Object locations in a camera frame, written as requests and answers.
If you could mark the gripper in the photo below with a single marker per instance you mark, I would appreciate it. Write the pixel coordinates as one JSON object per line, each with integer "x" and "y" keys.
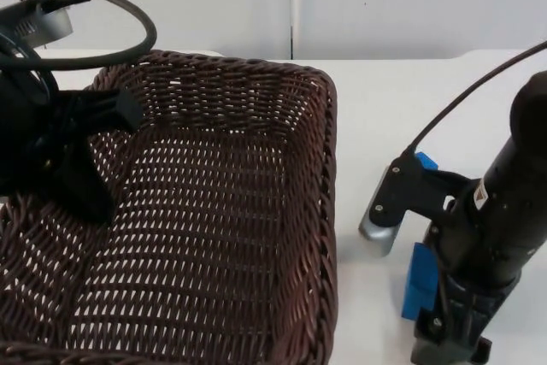
{"x": 474, "y": 305}
{"x": 72, "y": 125}

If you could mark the dark brown wicker basket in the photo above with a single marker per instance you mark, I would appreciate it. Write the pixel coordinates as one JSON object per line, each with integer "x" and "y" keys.
{"x": 213, "y": 211}

